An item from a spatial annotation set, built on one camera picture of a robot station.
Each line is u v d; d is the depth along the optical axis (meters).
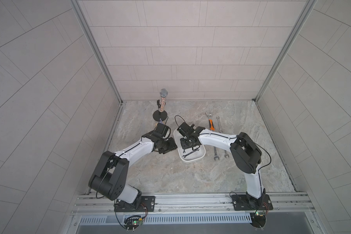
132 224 0.65
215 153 0.89
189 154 0.87
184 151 0.89
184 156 0.87
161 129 0.69
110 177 0.43
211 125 1.02
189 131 0.72
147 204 0.71
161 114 1.06
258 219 0.69
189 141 0.66
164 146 0.72
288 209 0.70
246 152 0.53
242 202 0.67
